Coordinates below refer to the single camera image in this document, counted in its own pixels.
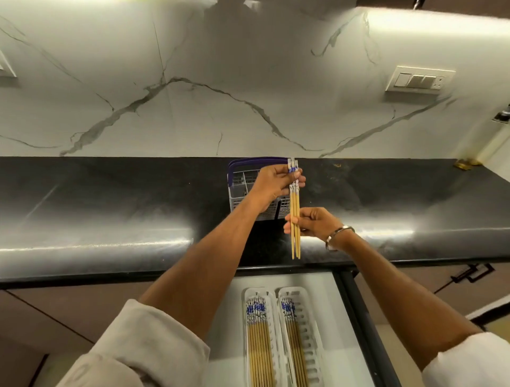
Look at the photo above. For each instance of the person's left hand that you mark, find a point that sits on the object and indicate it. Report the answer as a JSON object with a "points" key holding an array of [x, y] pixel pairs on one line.
{"points": [[269, 185]]}

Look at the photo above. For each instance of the person's right hand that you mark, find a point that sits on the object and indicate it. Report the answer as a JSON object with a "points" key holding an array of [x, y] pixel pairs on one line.
{"points": [[318, 225]]}

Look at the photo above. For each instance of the person's left fingers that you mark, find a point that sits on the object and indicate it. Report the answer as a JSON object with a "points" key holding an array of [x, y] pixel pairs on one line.
{"points": [[283, 169]]}

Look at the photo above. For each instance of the person's right thumb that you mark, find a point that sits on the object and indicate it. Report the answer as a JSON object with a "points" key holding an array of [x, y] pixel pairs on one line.
{"points": [[289, 230]]}

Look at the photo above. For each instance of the wooden chopstick blue floral end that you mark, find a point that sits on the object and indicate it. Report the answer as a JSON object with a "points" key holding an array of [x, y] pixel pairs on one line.
{"points": [[297, 207], [292, 207]]}

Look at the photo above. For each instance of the person's left forearm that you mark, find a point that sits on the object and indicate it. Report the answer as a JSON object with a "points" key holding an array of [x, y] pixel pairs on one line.
{"points": [[207, 263]]}

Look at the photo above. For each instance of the person's right forearm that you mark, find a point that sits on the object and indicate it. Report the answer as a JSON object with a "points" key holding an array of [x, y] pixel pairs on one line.
{"points": [[402, 295]]}

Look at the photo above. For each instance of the white slotted plastic tray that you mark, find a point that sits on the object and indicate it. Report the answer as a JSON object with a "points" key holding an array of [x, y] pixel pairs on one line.
{"points": [[275, 339], [312, 339]]}

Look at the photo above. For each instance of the bundle of blue-tipped chopsticks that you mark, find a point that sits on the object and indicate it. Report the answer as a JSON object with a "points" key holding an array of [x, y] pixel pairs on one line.
{"points": [[295, 343], [259, 343]]}

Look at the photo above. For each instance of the white open drawer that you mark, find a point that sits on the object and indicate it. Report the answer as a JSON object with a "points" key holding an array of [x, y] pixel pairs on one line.
{"points": [[342, 331]]}

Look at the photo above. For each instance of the brown cabinet door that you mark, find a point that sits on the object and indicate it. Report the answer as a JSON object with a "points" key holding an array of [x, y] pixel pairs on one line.
{"points": [[71, 315], [438, 291]]}

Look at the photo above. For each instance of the small brass object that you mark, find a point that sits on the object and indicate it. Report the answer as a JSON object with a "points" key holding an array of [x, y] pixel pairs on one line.
{"points": [[467, 164]]}

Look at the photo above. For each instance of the white left sleeve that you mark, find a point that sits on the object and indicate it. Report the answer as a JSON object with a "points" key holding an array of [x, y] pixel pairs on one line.
{"points": [[143, 351]]}

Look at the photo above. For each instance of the white sleeve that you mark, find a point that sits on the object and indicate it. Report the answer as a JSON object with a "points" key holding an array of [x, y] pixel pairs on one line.
{"points": [[470, 362], [143, 351]]}

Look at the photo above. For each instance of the white right sleeve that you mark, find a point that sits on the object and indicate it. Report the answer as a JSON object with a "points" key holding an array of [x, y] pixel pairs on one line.
{"points": [[470, 362]]}

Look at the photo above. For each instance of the black and white appliance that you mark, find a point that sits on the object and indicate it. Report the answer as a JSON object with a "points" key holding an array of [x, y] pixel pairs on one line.
{"points": [[503, 115]]}

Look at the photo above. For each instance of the white wall switch panel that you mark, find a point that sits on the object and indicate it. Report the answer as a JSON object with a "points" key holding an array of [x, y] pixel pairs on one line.
{"points": [[420, 81]]}

